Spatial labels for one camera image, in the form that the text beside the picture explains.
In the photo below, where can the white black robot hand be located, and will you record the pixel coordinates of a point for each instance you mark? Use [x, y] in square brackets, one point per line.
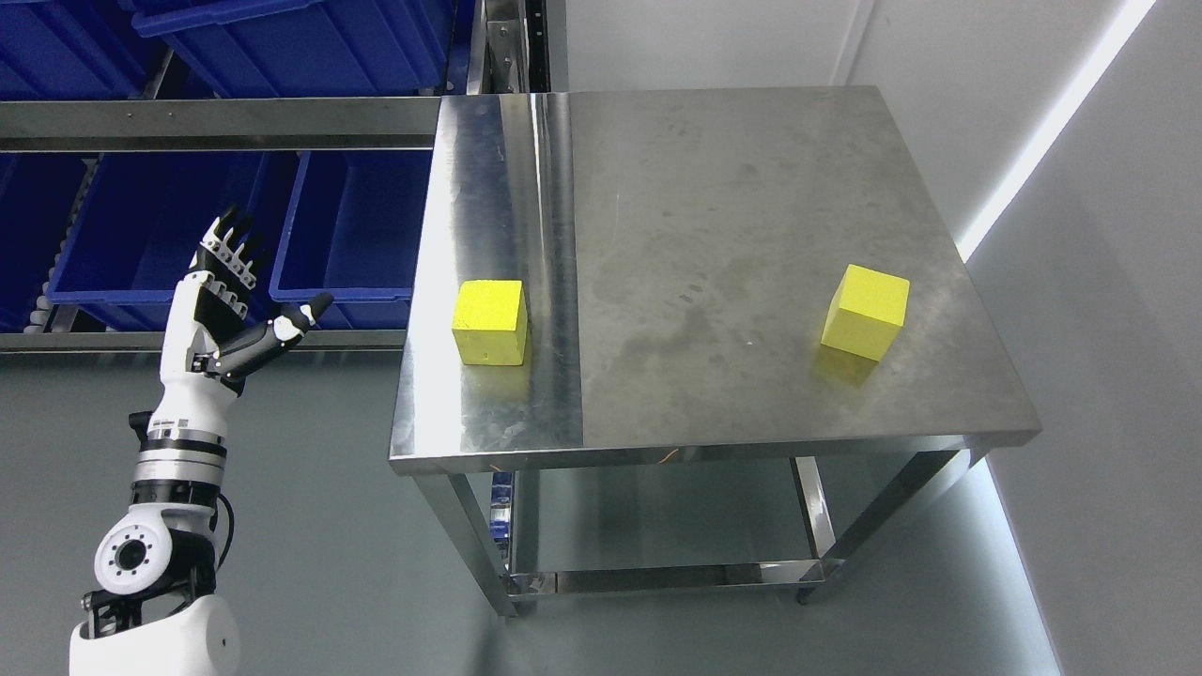
[209, 350]

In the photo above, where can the yellow foam block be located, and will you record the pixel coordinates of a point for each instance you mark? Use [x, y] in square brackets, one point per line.
[867, 313]
[491, 322]

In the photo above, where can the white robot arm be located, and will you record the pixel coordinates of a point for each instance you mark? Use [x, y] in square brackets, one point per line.
[156, 611]

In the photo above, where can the metal shelf rack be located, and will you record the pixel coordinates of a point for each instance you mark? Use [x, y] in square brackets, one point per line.
[509, 53]

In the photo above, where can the blue bin middle left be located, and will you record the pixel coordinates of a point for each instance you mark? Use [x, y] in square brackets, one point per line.
[142, 218]

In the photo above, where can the blue bin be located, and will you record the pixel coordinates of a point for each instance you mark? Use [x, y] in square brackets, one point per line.
[74, 51]
[37, 195]
[352, 229]
[142, 218]
[300, 49]

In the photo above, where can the blue bin middle right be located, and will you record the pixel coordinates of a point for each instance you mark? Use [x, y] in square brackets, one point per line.
[352, 229]

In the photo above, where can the blue bin far left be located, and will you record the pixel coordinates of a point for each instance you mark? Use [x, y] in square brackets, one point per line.
[37, 195]

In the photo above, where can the blue bin upper right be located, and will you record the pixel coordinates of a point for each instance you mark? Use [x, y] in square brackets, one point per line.
[300, 49]

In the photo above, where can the blue bin upper left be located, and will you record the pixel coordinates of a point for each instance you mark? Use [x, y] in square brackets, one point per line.
[74, 51]

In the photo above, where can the stainless steel table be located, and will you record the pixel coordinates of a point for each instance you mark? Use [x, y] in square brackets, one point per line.
[679, 251]

